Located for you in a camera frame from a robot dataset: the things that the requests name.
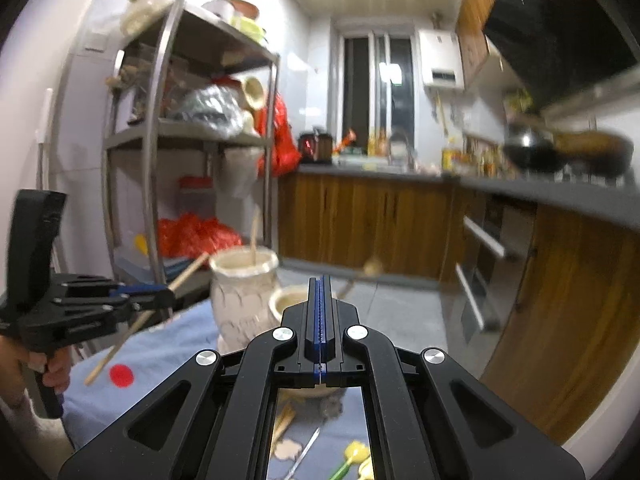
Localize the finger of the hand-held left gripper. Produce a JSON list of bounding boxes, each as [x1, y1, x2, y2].
[[127, 291, 177, 320], [107, 281, 173, 300]]

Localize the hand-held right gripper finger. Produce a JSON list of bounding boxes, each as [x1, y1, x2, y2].
[[322, 275, 586, 480], [57, 275, 323, 480]]

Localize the wooden utensil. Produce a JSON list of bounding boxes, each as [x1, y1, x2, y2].
[[84, 252, 211, 387], [249, 209, 262, 267], [277, 404, 298, 448], [271, 405, 292, 457]]

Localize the wooden spoon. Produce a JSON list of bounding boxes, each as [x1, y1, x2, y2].
[[339, 255, 384, 299]]

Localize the tall white ceramic utensil holder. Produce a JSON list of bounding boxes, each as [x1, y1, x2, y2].
[[209, 247, 279, 356]]

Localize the yellow tulip spoon green handle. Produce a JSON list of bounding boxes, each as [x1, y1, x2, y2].
[[327, 440, 372, 480]]

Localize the person's left forearm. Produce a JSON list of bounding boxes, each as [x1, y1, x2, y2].
[[0, 397, 76, 471]]

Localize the person's left hand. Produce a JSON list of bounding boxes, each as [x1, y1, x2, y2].
[[0, 335, 72, 411]]

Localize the blue cloth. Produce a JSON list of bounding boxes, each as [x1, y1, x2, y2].
[[60, 302, 374, 480]]

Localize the crumpled red plastic bag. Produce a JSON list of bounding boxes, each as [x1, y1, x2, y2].
[[156, 211, 244, 262]]

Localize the red round sticker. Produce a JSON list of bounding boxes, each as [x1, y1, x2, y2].
[[109, 363, 136, 389]]

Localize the white container with red lid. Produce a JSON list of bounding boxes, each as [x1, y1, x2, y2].
[[179, 175, 219, 222]]

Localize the wooden kitchen counter cabinets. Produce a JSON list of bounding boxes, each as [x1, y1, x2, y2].
[[276, 161, 640, 447]]

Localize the white plastic bag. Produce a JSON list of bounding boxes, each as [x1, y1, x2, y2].
[[216, 146, 262, 202]]

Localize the metal shelf rack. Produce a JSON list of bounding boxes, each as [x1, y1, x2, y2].
[[101, 0, 282, 303]]

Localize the dark red rice cooker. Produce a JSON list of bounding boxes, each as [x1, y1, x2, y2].
[[298, 130, 334, 165]]

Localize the built-in oven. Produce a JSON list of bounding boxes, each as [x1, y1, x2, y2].
[[454, 194, 537, 332]]

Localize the hanging red plastic bag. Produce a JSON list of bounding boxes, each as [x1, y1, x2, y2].
[[256, 94, 302, 177]]

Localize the clear plastic bag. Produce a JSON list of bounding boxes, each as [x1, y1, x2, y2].
[[172, 84, 247, 139]]

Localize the metal sink faucet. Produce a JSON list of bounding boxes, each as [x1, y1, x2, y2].
[[389, 131, 417, 171]]

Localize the yellow cooking oil bottle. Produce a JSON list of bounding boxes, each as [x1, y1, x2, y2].
[[441, 136, 464, 174]]

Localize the cream ceramic pitcher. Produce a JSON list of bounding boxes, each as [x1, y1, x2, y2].
[[242, 75, 267, 112]]

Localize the kitchen window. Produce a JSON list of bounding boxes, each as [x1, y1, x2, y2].
[[341, 29, 417, 150]]

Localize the black wok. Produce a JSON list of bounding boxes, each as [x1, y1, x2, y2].
[[501, 111, 565, 172]]

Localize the stack of light green bowls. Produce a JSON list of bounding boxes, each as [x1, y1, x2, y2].
[[231, 14, 269, 47]]

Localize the white water heater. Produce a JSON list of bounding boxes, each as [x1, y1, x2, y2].
[[418, 29, 464, 91]]

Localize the brown wok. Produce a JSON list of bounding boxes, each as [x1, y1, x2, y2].
[[519, 114, 636, 177]]

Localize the black range hood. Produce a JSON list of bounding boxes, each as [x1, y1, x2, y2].
[[481, 0, 640, 113]]

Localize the wooden wall cabinets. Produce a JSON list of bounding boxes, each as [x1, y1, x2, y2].
[[456, 0, 508, 87]]

